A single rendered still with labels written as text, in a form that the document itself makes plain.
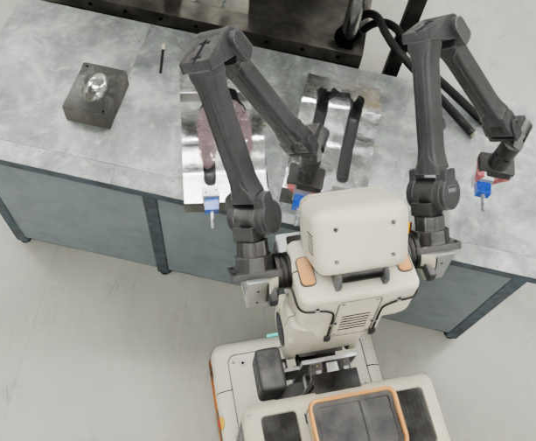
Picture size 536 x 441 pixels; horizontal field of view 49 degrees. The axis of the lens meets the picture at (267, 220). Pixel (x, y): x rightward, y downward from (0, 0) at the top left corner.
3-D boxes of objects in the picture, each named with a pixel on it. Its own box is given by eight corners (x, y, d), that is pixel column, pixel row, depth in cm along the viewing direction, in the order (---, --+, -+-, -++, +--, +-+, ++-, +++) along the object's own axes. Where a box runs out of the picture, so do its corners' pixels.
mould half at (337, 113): (358, 219, 186) (368, 198, 174) (279, 201, 187) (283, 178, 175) (376, 100, 210) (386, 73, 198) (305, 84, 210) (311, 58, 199)
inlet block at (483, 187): (487, 216, 178) (495, 207, 174) (471, 213, 178) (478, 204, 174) (486, 180, 185) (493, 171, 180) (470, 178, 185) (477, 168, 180)
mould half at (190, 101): (268, 208, 185) (270, 191, 175) (184, 213, 182) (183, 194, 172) (254, 86, 208) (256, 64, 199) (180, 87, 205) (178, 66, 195)
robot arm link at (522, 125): (481, 126, 162) (511, 124, 156) (497, 101, 167) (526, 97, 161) (494, 159, 168) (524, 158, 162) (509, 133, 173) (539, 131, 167)
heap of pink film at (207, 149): (254, 168, 185) (256, 154, 178) (198, 170, 183) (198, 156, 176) (248, 103, 197) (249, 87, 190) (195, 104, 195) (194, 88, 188)
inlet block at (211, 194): (220, 231, 177) (221, 223, 172) (204, 232, 176) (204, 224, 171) (219, 194, 183) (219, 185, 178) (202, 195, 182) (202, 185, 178)
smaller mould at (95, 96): (110, 129, 194) (107, 116, 188) (66, 120, 195) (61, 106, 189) (128, 84, 204) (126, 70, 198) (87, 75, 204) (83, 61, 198)
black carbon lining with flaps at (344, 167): (347, 188, 183) (353, 171, 175) (296, 177, 183) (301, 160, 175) (361, 103, 200) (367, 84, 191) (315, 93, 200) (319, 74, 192)
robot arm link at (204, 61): (164, 49, 115) (204, 41, 110) (201, 30, 125) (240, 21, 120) (233, 240, 135) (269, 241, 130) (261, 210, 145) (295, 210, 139)
